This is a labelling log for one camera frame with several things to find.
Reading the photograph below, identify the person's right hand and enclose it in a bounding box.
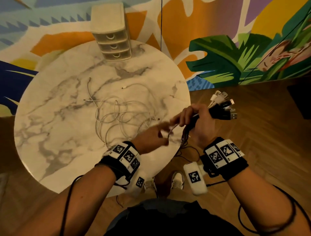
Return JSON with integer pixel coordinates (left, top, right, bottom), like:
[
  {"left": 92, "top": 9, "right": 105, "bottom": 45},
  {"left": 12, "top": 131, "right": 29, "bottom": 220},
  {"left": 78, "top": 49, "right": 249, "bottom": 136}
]
[{"left": 170, "top": 104, "right": 219, "bottom": 149}]

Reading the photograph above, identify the person's left hand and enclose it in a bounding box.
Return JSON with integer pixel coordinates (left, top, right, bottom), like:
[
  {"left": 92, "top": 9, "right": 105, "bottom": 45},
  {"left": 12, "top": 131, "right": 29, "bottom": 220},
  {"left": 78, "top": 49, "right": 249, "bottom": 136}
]
[{"left": 131, "top": 121, "right": 176, "bottom": 155}]

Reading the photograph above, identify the bundle of black white cables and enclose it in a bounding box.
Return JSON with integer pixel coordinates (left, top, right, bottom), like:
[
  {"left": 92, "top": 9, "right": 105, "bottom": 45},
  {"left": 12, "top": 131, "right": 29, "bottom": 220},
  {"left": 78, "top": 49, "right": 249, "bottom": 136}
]
[{"left": 167, "top": 90, "right": 238, "bottom": 168}]

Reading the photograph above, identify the person's left forearm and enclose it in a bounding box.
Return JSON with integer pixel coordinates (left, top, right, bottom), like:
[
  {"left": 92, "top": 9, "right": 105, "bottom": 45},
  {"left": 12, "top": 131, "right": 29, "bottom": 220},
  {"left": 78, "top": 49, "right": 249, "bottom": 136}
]
[{"left": 13, "top": 165, "right": 117, "bottom": 236}]

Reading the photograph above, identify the person's right forearm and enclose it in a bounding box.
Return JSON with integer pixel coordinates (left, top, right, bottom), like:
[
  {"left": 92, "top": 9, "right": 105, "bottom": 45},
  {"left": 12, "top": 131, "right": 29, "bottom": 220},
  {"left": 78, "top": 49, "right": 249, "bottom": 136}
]
[{"left": 226, "top": 166, "right": 311, "bottom": 236}]

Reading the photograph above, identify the black left wristband with markers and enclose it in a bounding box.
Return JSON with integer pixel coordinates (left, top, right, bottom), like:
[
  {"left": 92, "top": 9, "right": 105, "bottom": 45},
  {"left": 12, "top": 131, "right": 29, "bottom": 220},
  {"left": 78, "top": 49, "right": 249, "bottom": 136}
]
[{"left": 95, "top": 141, "right": 141, "bottom": 182}]

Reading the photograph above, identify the black wristband with markers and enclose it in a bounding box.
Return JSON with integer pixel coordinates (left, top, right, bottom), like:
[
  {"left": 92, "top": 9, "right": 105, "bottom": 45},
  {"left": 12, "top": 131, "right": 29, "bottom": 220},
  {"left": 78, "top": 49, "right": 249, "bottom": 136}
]
[
  {"left": 200, "top": 137, "right": 249, "bottom": 181},
  {"left": 95, "top": 141, "right": 141, "bottom": 182}
]

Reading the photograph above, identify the white right shoe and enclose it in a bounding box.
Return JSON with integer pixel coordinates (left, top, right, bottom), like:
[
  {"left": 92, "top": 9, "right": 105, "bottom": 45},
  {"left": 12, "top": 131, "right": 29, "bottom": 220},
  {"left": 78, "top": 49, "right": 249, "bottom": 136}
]
[{"left": 171, "top": 171, "right": 185, "bottom": 190}]

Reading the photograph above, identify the white shoe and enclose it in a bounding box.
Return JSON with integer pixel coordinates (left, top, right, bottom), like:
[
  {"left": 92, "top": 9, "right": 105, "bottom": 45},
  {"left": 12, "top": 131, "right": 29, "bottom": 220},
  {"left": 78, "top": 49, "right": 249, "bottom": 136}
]
[
  {"left": 171, "top": 171, "right": 185, "bottom": 190},
  {"left": 143, "top": 177, "right": 157, "bottom": 193}
]

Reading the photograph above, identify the black right wristband with markers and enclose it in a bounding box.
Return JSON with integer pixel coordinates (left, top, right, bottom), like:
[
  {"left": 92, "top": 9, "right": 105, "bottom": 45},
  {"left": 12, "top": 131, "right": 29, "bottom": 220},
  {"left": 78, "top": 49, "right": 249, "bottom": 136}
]
[{"left": 200, "top": 137, "right": 249, "bottom": 181}]

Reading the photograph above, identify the white left shoe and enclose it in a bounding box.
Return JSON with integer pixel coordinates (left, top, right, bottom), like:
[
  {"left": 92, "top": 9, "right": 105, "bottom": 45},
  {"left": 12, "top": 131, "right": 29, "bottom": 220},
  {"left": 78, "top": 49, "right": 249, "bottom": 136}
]
[{"left": 143, "top": 177, "right": 157, "bottom": 193}]

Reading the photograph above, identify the person's black clothing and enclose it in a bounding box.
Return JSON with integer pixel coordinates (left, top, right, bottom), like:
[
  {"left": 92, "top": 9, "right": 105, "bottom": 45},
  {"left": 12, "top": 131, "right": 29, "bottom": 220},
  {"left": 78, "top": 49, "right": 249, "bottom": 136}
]
[{"left": 104, "top": 198, "right": 244, "bottom": 236}]

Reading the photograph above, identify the round marble table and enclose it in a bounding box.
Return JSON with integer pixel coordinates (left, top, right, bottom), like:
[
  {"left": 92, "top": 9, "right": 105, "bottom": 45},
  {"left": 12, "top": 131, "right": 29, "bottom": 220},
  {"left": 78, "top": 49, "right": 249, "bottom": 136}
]
[{"left": 14, "top": 40, "right": 191, "bottom": 198}]

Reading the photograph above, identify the cream plastic drawer organizer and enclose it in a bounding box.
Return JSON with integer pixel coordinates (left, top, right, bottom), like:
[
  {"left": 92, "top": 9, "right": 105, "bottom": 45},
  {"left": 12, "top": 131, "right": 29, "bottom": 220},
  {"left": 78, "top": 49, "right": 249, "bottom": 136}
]
[{"left": 90, "top": 2, "right": 132, "bottom": 62}]

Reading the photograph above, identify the white thin charging cable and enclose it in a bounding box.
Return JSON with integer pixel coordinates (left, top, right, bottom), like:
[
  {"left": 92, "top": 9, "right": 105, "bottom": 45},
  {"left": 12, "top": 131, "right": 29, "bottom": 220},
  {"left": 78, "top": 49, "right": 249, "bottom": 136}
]
[{"left": 121, "top": 83, "right": 168, "bottom": 146}]

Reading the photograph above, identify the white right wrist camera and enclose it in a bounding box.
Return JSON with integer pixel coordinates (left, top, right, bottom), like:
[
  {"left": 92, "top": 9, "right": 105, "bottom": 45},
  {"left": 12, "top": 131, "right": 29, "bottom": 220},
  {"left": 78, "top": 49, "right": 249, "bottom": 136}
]
[{"left": 183, "top": 161, "right": 209, "bottom": 196}]

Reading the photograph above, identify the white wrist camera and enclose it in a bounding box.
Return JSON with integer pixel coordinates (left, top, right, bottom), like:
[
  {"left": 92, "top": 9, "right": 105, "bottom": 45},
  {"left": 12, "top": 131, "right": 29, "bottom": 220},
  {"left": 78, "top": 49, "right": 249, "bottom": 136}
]
[
  {"left": 183, "top": 161, "right": 209, "bottom": 196},
  {"left": 115, "top": 169, "right": 148, "bottom": 198}
]

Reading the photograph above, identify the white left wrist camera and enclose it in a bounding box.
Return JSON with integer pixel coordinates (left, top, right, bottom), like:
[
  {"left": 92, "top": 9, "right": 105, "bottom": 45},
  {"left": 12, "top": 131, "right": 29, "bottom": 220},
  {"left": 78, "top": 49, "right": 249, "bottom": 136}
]
[{"left": 115, "top": 169, "right": 148, "bottom": 198}]

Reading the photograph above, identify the grey braided charging cable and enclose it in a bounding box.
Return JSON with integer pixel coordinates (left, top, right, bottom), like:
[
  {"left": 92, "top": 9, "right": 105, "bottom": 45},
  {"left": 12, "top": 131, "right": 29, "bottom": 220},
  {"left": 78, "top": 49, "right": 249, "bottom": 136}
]
[{"left": 83, "top": 77, "right": 138, "bottom": 149}]

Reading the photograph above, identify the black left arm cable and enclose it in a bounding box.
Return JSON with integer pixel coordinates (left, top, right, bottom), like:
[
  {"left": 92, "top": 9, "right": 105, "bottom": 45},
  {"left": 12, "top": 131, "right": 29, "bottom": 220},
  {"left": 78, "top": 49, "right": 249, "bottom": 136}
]
[{"left": 59, "top": 175, "right": 84, "bottom": 236}]

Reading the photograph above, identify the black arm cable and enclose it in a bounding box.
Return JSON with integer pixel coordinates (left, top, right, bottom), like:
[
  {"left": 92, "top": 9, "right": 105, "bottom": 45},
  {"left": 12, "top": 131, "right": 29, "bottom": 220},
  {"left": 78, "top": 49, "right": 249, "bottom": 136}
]
[
  {"left": 206, "top": 179, "right": 311, "bottom": 235},
  {"left": 59, "top": 175, "right": 84, "bottom": 236}
]

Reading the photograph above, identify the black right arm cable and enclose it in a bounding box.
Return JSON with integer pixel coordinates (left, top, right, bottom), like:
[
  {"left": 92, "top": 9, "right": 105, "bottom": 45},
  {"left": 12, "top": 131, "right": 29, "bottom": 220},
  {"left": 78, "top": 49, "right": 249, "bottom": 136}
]
[{"left": 206, "top": 179, "right": 311, "bottom": 235}]

